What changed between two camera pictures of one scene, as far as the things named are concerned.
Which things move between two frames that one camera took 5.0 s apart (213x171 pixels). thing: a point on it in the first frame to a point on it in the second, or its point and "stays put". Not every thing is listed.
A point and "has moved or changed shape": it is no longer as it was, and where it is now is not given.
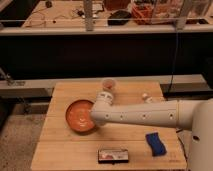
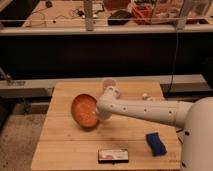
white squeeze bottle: (147, 98) stays put
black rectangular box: (113, 156) stays put
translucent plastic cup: (109, 85) stays put
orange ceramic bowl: (78, 116) has moved or changed shape
